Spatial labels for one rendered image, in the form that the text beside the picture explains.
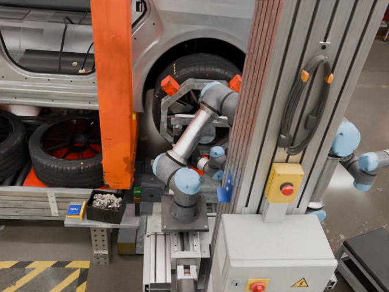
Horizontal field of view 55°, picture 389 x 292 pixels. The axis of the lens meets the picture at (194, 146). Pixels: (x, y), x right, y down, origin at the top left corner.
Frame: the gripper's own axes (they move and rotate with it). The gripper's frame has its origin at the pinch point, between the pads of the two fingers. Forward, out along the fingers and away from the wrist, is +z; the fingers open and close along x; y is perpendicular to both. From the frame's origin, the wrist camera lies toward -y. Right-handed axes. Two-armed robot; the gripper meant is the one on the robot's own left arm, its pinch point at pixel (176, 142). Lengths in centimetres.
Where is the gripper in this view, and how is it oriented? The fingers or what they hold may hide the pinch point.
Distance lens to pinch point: 221.2
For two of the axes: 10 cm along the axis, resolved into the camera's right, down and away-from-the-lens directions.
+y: -0.9, 7.8, 6.2
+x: 6.8, -4.1, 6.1
